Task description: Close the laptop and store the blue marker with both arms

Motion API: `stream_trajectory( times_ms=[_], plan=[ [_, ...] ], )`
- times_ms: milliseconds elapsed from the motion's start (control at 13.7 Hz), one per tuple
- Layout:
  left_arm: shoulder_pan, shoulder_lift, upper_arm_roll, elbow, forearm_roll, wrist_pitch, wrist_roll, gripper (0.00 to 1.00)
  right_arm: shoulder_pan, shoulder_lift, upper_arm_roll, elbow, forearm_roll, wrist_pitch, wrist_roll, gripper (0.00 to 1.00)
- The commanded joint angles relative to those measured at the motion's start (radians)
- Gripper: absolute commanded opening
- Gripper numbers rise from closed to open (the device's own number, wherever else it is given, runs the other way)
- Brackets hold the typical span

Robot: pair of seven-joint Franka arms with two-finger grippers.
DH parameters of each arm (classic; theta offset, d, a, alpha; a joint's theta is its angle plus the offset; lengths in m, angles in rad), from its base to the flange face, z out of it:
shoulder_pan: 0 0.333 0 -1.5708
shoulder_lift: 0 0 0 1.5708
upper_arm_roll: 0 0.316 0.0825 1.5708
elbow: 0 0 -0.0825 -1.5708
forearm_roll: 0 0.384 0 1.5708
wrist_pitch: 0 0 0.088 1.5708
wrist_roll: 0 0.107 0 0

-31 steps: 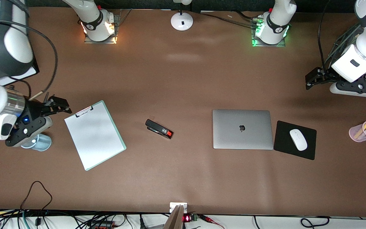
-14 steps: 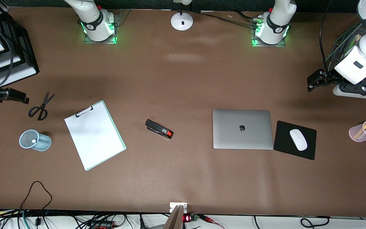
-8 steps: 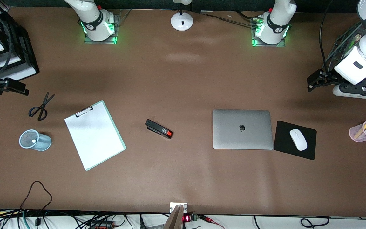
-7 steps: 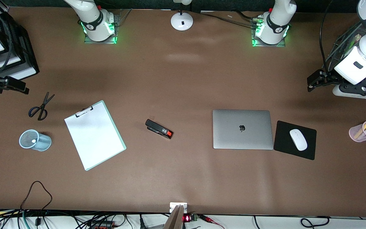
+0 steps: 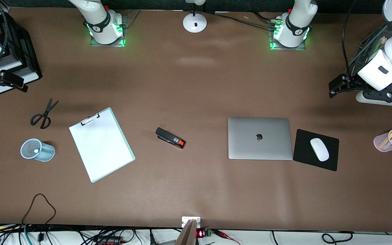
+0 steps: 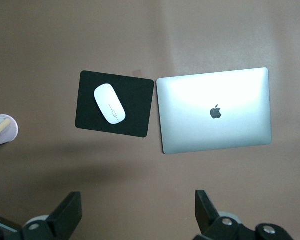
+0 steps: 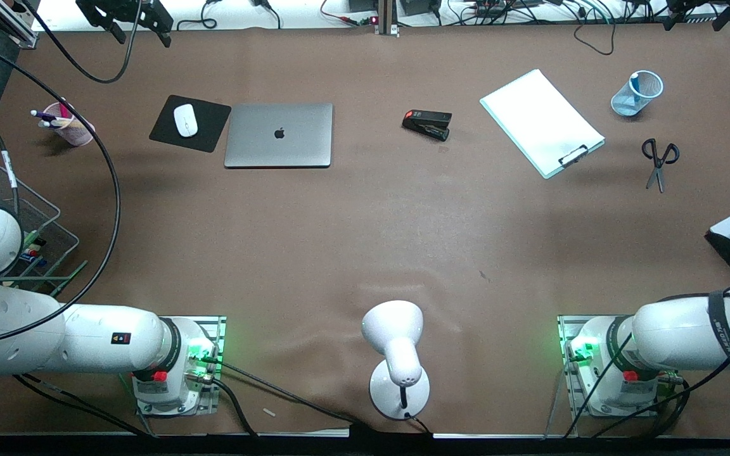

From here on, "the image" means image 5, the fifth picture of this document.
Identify teal clipboard with white paper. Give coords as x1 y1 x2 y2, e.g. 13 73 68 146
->
69 112 133 181

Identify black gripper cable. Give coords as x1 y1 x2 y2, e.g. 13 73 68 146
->
342 0 359 81

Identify black mouse pad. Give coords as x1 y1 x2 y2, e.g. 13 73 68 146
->
293 129 340 172

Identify thin black cable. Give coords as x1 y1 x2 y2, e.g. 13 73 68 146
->
206 10 279 30

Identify white lamp base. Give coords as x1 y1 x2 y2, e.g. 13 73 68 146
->
182 0 207 33

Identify black stapler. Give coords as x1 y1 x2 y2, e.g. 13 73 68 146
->
156 127 186 149

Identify white computer mouse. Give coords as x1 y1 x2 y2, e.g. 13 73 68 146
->
310 137 330 162

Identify red wire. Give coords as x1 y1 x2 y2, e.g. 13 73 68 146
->
214 230 241 245

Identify light blue mesh pen cup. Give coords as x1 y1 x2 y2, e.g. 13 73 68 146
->
20 138 55 162

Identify aluminium profile post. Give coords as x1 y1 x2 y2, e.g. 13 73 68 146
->
175 216 201 245

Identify grey laptop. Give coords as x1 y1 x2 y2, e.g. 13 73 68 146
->
228 117 293 161

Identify mint green clipboard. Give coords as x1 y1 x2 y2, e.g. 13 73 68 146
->
68 107 136 183

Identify cream ruler stick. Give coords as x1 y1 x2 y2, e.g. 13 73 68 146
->
379 128 392 149

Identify black looped cable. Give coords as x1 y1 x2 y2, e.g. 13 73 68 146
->
22 193 57 243

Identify black and blue scissors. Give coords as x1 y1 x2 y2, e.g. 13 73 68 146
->
30 99 59 129

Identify wire mesh desk rack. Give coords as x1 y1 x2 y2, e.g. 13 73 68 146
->
347 22 392 77

